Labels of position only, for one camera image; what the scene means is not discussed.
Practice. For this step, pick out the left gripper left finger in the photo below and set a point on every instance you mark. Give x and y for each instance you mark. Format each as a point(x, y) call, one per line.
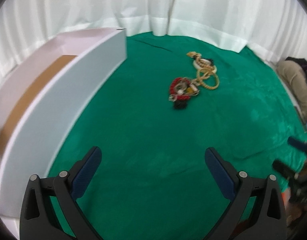
point(38, 218)

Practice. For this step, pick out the beige cushion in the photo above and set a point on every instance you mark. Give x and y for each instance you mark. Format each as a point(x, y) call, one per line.
point(294, 77)

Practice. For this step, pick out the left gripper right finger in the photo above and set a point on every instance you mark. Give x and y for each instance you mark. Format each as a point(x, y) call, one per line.
point(256, 209)

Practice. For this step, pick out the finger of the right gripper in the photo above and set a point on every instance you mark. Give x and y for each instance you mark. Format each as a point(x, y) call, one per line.
point(284, 170)
point(294, 142)

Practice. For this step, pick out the cream white bangle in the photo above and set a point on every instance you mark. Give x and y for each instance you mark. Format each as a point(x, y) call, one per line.
point(204, 63)

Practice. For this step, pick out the white cardboard tray box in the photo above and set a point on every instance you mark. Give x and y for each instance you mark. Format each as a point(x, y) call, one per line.
point(43, 97)

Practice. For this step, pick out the green satin cloth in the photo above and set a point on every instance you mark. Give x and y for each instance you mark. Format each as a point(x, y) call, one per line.
point(154, 118)

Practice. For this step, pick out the white curtain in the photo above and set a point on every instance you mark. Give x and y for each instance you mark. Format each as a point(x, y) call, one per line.
point(273, 29)

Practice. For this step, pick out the dark purple clothing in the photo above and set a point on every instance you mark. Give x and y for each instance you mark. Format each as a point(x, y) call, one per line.
point(302, 62)

